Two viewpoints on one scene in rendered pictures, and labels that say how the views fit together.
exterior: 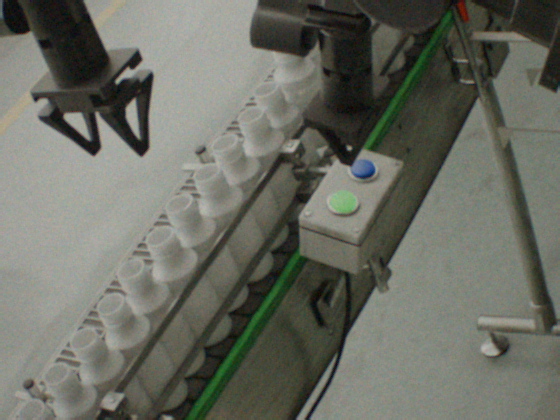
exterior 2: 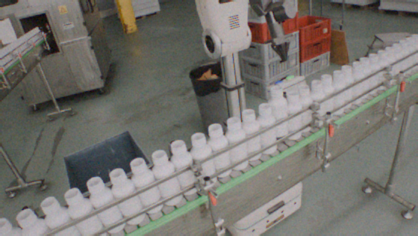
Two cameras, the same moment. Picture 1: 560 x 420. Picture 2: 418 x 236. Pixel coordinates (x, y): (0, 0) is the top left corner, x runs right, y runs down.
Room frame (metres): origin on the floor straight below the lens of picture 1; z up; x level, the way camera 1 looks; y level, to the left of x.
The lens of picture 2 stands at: (2.24, 0.00, 1.60)
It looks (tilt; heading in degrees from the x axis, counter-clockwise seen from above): 31 degrees down; 201
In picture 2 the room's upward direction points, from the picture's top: 10 degrees counter-clockwise
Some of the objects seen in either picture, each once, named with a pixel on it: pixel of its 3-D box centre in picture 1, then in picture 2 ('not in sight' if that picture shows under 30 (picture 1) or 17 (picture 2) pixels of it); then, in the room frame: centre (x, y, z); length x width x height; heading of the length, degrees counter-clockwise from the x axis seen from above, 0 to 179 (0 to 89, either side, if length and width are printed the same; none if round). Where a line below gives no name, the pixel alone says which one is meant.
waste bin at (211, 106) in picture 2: not in sight; (218, 101); (-0.11, -0.83, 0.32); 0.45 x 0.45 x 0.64
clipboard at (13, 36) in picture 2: not in sight; (5, 30); (-0.39, -3.71, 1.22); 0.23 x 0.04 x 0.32; 120
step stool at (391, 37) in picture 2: not in sight; (390, 48); (-1.87, 1.10, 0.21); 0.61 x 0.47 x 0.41; 11
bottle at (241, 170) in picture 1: (247, 192); (316, 103); (1.30, 0.03, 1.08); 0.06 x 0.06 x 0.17
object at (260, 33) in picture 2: not in sight; (268, 25); (-1.09, -0.44, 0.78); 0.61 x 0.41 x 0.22; 144
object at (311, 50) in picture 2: not in sight; (304, 45); (-1.67, -0.05, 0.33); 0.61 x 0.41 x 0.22; 141
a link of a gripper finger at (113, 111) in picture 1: (116, 113); not in sight; (0.97, 0.10, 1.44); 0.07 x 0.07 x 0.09; 48
